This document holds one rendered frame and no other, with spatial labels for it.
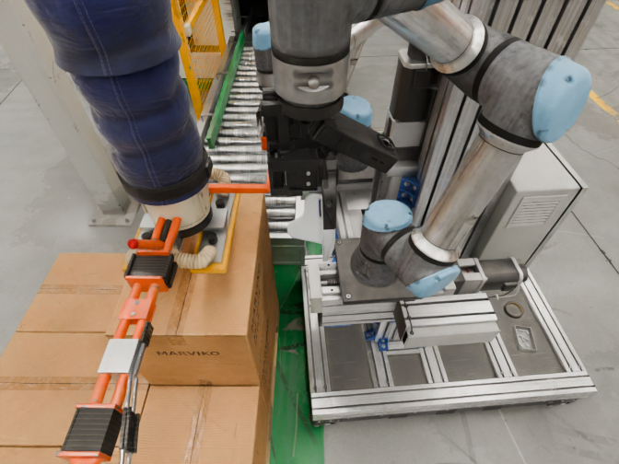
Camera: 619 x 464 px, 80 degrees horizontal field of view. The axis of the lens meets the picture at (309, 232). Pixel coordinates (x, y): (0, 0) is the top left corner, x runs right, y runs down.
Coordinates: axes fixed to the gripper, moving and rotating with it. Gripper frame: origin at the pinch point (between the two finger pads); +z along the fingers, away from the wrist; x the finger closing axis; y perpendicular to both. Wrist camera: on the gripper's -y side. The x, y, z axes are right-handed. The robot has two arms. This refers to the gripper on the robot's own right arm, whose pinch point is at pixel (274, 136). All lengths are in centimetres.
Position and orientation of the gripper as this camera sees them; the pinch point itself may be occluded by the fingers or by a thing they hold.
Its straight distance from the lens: 129.4
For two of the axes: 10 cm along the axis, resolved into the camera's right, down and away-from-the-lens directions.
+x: 10.0, 0.0, 0.0
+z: 0.0, 6.6, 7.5
